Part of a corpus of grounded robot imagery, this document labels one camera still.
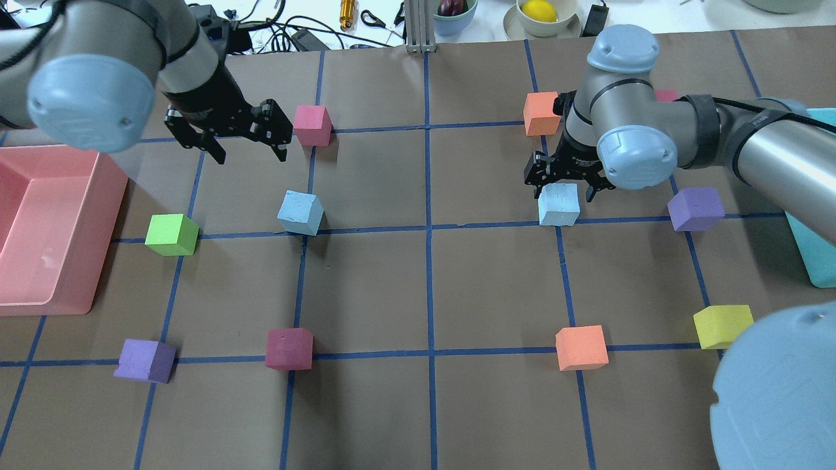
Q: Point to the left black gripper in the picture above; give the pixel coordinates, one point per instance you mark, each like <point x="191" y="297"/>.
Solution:
<point x="210" y="104"/>

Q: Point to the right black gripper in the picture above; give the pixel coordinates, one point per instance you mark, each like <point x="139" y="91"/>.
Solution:
<point x="578" y="160"/>

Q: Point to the light blue block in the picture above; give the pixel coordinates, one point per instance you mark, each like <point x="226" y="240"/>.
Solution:
<point x="301" y="213"/>
<point x="558" y="205"/>

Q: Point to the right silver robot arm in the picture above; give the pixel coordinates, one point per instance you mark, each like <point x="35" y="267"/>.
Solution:
<point x="775" y="384"/>

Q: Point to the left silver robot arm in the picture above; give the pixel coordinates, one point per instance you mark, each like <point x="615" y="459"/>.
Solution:
<point x="88" y="78"/>

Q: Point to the pink block left far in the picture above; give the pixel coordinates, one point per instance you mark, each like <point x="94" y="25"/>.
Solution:
<point x="313" y="125"/>

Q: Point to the orange block far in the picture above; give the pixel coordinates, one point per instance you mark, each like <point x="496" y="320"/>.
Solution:
<point x="540" y="118"/>

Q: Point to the orange block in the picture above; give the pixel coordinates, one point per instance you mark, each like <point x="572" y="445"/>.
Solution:
<point x="540" y="118"/>
<point x="581" y="348"/>

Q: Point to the green block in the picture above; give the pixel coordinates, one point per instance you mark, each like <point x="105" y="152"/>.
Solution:
<point x="172" y="235"/>

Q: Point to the purple block right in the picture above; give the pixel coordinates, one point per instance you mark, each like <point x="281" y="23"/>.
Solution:
<point x="695" y="209"/>

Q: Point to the purple block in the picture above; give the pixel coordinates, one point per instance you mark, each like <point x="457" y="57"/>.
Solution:
<point x="145" y="361"/>
<point x="695" y="209"/>

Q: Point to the pink block right far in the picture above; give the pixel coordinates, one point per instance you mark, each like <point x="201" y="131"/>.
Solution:
<point x="667" y="95"/>

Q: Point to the orange block near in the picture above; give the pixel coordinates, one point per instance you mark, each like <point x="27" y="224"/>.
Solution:
<point x="581" y="348"/>

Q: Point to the cream bowl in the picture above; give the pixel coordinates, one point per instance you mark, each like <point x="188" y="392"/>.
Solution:
<point x="568" y="24"/>

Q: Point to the black power adapter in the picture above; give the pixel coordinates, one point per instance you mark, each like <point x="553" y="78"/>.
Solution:
<point x="596" y="20"/>

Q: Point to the yellow lemon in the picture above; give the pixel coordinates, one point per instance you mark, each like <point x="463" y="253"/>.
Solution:
<point x="540" y="11"/>

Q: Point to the black scissors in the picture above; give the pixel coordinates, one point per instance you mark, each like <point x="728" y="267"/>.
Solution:
<point x="370" y="20"/>

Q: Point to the pink plastic bin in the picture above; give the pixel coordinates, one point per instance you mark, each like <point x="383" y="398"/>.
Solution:
<point x="59" y="209"/>

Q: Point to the yellow block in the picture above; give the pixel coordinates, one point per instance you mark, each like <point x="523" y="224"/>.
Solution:
<point x="719" y="326"/>

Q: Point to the dark pink block left near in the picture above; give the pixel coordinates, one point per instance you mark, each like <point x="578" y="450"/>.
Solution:
<point x="289" y="349"/>

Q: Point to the green bowl with fruit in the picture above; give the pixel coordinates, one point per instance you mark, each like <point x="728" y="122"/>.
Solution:
<point x="452" y="17"/>

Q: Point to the purple block left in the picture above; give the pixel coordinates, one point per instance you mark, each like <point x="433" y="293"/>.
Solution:
<point x="145" y="361"/>

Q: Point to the cyan plastic bin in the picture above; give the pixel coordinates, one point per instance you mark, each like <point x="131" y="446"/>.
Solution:
<point x="817" y="253"/>

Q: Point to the aluminium frame post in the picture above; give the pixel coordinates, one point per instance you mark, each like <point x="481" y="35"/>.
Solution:
<point x="419" y="27"/>

